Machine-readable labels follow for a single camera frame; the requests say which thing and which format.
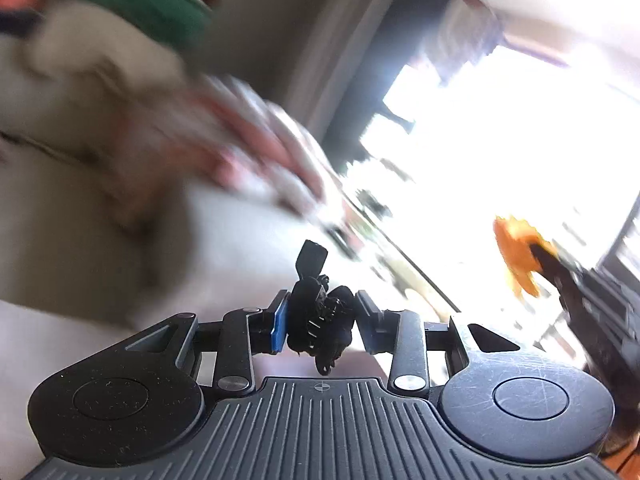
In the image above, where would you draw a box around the floral printed blanket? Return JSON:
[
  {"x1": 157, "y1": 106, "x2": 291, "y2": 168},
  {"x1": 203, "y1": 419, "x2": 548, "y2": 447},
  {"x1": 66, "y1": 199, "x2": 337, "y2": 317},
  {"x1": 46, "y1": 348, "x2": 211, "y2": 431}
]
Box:
[{"x1": 115, "y1": 75, "x2": 347, "y2": 223}]

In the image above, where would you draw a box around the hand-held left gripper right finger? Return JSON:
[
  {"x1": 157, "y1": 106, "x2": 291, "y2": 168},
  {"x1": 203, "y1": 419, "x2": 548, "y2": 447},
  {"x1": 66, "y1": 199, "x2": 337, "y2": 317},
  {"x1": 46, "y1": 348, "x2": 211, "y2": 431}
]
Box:
[{"x1": 354, "y1": 290, "x2": 523, "y2": 395}]

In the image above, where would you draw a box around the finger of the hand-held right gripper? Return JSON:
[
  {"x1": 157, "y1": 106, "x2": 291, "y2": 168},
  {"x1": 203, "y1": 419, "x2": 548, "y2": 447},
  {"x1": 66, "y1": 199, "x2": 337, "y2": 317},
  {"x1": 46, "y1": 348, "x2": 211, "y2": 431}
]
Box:
[{"x1": 529, "y1": 241, "x2": 576, "y2": 287}]

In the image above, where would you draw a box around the orange fabric piece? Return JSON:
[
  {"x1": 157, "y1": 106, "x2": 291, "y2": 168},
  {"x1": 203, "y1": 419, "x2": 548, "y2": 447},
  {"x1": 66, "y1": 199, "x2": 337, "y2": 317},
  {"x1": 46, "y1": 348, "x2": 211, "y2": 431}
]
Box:
[{"x1": 492, "y1": 215, "x2": 557, "y2": 299}]

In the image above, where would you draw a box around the beige curtain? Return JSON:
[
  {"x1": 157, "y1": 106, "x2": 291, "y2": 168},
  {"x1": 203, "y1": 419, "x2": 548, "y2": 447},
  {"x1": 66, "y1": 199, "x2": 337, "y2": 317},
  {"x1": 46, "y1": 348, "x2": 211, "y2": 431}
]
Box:
[{"x1": 305, "y1": 0, "x2": 453, "y2": 161}]

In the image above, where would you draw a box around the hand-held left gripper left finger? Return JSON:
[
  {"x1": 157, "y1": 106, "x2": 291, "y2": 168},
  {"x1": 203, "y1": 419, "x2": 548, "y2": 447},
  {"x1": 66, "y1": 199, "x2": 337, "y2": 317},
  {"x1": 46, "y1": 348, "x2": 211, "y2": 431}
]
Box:
[{"x1": 120, "y1": 290, "x2": 294, "y2": 397}]

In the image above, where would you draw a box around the beige pillow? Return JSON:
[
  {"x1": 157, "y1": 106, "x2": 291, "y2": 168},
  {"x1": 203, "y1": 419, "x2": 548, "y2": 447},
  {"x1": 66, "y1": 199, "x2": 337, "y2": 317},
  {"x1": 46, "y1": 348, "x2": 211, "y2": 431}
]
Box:
[{"x1": 27, "y1": 0, "x2": 202, "y2": 123}]

